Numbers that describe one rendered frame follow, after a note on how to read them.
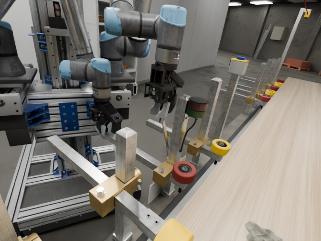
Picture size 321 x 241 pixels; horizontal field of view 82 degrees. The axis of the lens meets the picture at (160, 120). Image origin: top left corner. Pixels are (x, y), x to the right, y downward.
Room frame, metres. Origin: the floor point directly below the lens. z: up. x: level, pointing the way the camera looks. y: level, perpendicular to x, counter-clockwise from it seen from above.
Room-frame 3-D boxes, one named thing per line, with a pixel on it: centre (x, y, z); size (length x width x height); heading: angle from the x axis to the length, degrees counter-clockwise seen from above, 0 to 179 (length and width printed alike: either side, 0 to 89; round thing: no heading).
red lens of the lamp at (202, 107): (0.54, -0.11, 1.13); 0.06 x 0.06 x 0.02
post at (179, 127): (0.56, -0.07, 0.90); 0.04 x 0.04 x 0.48; 56
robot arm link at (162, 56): (0.60, 0.00, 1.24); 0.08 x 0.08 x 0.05
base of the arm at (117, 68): (1.08, 0.32, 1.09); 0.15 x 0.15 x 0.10
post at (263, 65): (1.59, -0.78, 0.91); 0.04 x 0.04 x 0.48; 56
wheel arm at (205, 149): (0.79, -0.11, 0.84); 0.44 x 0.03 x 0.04; 56
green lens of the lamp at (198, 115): (0.54, -0.11, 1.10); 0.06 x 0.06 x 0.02
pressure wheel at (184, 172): (0.49, -0.10, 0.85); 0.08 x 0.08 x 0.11
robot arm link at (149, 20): (0.69, 0.05, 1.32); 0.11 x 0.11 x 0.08; 20
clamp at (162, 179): (0.54, -0.06, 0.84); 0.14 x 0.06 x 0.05; 146
